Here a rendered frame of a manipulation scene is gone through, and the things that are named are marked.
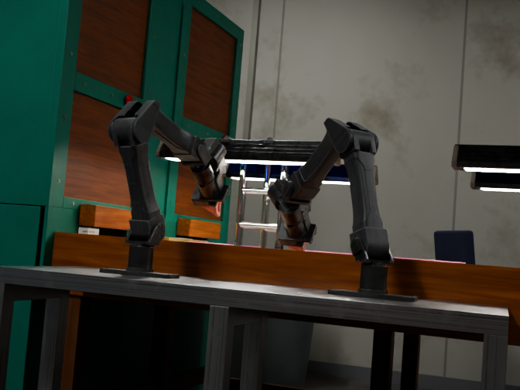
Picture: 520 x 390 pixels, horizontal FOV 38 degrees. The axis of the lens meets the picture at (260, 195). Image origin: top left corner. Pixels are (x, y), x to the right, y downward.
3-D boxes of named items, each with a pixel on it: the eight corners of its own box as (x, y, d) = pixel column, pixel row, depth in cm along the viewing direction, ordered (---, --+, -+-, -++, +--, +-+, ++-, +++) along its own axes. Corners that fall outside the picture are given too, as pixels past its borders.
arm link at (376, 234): (352, 261, 177) (336, 134, 188) (374, 262, 181) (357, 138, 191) (369, 254, 172) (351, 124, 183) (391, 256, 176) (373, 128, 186)
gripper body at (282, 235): (283, 226, 219) (278, 208, 214) (317, 228, 215) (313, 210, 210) (277, 242, 215) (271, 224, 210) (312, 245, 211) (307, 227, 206)
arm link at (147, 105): (188, 145, 216) (119, 92, 192) (213, 145, 211) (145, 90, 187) (176, 184, 212) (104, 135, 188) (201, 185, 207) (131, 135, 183)
